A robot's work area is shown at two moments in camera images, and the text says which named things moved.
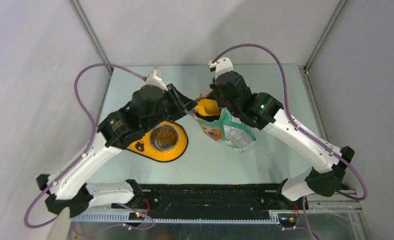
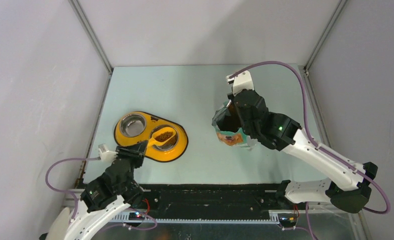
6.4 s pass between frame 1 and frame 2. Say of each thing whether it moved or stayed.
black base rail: stayed
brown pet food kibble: stayed
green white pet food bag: moved
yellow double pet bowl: stayed
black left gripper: moved
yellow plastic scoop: moved
